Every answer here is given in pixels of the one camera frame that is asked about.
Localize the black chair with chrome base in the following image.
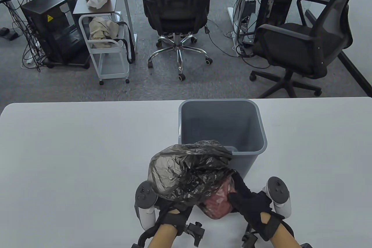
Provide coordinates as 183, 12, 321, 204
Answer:
140, 0, 213, 81

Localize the black cable tangle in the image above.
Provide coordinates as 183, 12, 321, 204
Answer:
6, 0, 48, 72
207, 0, 272, 69

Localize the black mesh office chair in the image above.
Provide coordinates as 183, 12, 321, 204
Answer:
249, 0, 372, 99

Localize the grey white hand controller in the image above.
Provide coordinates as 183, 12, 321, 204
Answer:
134, 181, 159, 229
262, 176, 292, 218

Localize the black left glove cable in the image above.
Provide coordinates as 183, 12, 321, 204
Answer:
137, 229, 157, 248

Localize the grey plastic trash bin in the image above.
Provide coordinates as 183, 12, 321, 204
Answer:
178, 99, 268, 180

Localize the person's left forearm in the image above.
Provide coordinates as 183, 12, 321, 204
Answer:
148, 224, 178, 248

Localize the grey white left hand controller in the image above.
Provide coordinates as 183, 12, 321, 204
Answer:
134, 181, 159, 229

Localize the black computer tower yellow sticker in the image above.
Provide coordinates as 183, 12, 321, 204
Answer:
21, 0, 90, 69

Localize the white rolling cart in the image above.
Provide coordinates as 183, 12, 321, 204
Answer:
73, 0, 131, 85

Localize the white metal pole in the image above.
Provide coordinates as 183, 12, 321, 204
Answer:
117, 0, 137, 53

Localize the crumpled pink paper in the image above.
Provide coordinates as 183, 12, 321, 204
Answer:
203, 177, 236, 219

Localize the grey white right hand controller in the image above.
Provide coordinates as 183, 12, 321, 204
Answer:
262, 176, 292, 218

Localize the person's left hand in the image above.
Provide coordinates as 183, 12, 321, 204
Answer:
158, 203, 192, 235

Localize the beige cloth bag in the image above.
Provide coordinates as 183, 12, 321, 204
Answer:
89, 17, 120, 49

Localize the black plastic garbage bag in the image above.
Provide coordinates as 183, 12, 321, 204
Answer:
148, 140, 237, 219

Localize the black foot pedal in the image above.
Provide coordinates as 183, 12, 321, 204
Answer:
0, 27, 21, 41

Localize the person's right hand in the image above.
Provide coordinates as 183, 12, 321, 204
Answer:
228, 171, 286, 241

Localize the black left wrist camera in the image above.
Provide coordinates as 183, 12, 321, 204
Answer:
185, 222, 205, 246

